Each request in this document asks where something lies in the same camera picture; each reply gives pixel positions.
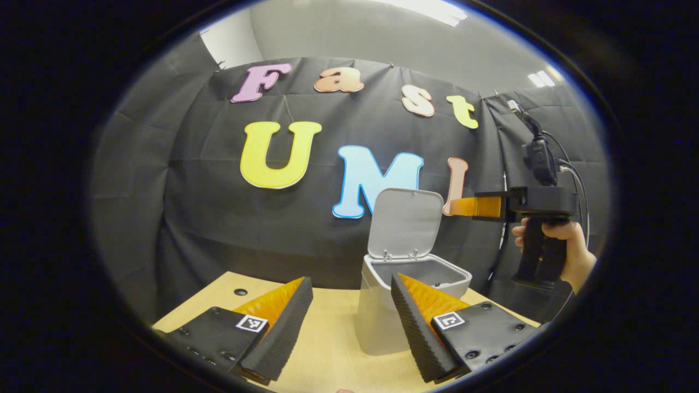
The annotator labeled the black backdrop cloth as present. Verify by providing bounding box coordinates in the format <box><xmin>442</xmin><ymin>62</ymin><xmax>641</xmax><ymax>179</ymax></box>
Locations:
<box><xmin>90</xmin><ymin>33</ymin><xmax>609</xmax><ymax>328</ymax></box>

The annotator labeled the long ceiling light panel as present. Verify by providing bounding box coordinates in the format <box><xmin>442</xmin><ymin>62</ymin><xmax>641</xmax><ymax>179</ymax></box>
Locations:
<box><xmin>371</xmin><ymin>0</ymin><xmax>467</xmax><ymax>27</ymax></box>

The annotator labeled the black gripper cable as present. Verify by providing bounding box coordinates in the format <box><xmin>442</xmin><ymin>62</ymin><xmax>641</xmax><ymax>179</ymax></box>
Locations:
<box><xmin>543</xmin><ymin>131</ymin><xmax>590</xmax><ymax>246</ymax></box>

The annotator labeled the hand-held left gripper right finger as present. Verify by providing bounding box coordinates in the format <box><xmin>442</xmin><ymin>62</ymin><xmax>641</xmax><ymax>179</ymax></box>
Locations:
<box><xmin>390</xmin><ymin>273</ymin><xmax>547</xmax><ymax>384</ymax></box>

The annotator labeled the light wooden desktop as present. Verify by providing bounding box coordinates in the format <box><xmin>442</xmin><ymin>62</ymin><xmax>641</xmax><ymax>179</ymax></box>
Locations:
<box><xmin>152</xmin><ymin>271</ymin><xmax>541</xmax><ymax>393</ymax></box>

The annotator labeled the white desktop garbage bin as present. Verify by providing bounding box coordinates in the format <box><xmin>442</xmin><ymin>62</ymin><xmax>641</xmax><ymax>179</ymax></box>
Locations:
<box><xmin>354</xmin><ymin>188</ymin><xmax>473</xmax><ymax>356</ymax></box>

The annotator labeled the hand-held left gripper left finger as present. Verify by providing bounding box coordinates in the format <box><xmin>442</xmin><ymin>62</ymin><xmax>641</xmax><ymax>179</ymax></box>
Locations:
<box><xmin>153</xmin><ymin>277</ymin><xmax>315</xmax><ymax>386</ymax></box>

